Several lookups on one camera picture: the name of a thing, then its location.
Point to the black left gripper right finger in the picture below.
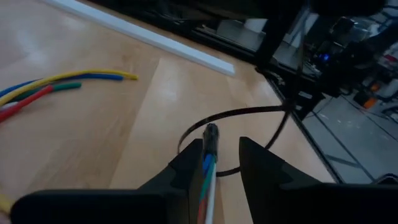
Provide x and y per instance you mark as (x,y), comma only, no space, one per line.
(311,205)

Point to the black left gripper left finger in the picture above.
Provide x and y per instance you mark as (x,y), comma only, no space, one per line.
(124,205)

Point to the black zip tie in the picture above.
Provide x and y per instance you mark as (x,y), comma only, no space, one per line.
(248,109)

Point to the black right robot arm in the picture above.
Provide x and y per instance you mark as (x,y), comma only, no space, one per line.
(342,31)

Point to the white raceway cover strip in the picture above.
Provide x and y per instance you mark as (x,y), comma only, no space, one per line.
(140,32)

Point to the black aluminium frame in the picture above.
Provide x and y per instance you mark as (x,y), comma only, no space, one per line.
(275,37)

